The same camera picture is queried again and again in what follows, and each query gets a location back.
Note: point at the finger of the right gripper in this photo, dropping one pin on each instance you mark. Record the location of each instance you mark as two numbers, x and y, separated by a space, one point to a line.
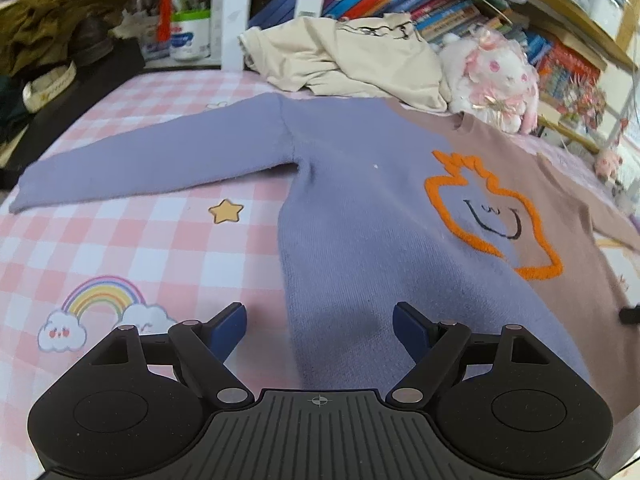
630 315

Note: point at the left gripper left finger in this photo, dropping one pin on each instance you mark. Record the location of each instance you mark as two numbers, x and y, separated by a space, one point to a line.
136 403

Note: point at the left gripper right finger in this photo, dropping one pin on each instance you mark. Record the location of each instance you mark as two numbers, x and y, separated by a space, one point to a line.
505 403

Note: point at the purple and brown sweater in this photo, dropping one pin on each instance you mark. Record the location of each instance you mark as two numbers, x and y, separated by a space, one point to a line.
389 205

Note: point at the pink checkered desk mat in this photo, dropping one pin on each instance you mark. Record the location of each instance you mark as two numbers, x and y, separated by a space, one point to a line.
72 273

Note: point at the small pink pig toy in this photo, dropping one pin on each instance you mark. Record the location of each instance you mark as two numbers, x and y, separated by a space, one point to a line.
606 165

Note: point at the red box of books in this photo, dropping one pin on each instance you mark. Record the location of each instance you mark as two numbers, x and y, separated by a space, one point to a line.
563 72

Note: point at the pink white plush bunny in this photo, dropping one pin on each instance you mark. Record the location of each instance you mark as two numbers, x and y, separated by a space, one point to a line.
489 77

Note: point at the cream printed garment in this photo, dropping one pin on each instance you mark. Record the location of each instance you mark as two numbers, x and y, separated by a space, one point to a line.
361 58

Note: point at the white green-lid jar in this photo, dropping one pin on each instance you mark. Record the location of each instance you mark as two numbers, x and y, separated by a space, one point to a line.
189 35

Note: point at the row of colourful books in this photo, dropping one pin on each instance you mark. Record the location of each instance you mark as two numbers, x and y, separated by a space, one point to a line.
400 0

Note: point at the olive green cloth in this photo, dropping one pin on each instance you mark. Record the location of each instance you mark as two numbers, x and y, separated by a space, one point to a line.
37 32

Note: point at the red hanging tassel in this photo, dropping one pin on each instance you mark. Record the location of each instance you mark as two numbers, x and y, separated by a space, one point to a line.
164 17

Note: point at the white bookshelf frame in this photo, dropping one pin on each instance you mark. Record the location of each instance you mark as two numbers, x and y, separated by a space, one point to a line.
235 15

